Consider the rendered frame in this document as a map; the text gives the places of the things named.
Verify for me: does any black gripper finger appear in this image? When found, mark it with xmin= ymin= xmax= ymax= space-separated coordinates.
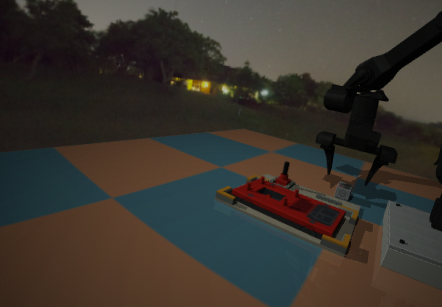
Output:
xmin=320 ymin=145 xmax=335 ymax=175
xmin=364 ymin=156 xmax=389 ymax=186

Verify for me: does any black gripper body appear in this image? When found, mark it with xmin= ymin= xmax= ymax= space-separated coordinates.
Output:
xmin=315 ymin=115 xmax=397 ymax=164

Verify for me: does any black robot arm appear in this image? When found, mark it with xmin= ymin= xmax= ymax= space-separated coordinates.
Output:
xmin=323 ymin=11 xmax=442 ymax=232

